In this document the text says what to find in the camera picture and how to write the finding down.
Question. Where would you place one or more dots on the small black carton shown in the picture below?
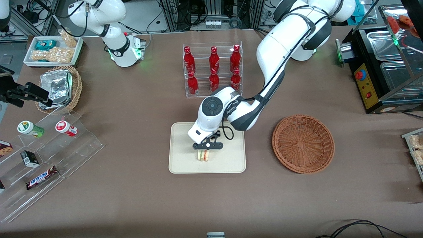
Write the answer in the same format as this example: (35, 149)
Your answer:
(30, 158)

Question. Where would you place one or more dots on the black food warmer cabinet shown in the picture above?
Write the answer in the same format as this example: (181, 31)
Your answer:
(370, 96)

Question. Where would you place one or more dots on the steel pan in warmer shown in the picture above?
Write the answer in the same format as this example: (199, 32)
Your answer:
(383, 44)
(401, 76)

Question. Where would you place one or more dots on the teal snack packet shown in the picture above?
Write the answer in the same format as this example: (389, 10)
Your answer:
(45, 44)

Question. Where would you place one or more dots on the white rectangular snack tray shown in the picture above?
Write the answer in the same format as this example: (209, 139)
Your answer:
(29, 53)

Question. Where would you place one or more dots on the red cola bottle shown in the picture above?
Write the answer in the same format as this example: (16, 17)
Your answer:
(214, 59)
(192, 85)
(235, 58)
(214, 81)
(189, 60)
(235, 79)

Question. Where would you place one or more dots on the triangular sandwich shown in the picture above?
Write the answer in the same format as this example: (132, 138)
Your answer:
(204, 156)

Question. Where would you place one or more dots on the red lid cup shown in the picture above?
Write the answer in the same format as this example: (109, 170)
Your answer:
(64, 127)

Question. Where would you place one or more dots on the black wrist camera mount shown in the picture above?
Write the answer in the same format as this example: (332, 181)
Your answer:
(214, 136)

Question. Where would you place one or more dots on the clear acrylic stepped shelf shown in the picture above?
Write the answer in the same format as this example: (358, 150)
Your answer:
(76, 148)

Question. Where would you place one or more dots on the beige rectangular tray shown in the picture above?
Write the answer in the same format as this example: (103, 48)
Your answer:
(231, 158)

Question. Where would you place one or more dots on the Snickers chocolate bar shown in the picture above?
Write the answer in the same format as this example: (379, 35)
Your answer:
(41, 178)

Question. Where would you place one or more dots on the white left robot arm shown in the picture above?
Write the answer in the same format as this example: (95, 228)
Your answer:
(281, 49)

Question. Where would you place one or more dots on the large clear peanut bag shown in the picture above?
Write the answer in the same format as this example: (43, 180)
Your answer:
(53, 55)

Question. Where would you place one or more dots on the small clear peanut bag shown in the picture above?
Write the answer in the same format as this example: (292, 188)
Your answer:
(68, 39)

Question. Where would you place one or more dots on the small tan wicker basket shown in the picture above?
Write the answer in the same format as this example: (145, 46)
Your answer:
(77, 86)

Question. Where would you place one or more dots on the white power strip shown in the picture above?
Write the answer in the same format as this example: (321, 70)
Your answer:
(213, 23)

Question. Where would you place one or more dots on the chocolate cookie box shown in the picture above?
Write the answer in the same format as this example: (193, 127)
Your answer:
(5, 149)

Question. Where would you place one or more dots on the grey device at table edge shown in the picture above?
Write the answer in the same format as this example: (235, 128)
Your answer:
(215, 235)

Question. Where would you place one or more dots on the green lid cup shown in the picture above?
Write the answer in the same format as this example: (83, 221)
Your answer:
(28, 128)

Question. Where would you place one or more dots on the clear cracker bag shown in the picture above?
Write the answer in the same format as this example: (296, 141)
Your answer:
(419, 157)
(417, 141)

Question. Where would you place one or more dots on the large brown wicker basket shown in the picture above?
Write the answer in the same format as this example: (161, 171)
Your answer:
(302, 143)

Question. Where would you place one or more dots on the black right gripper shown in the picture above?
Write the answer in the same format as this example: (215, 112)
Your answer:
(17, 92)

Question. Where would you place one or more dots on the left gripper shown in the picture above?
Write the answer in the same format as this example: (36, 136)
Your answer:
(218, 133)

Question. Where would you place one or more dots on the clear acrylic bottle rack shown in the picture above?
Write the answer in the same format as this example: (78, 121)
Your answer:
(202, 94)

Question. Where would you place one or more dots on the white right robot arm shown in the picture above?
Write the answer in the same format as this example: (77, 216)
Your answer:
(116, 49)

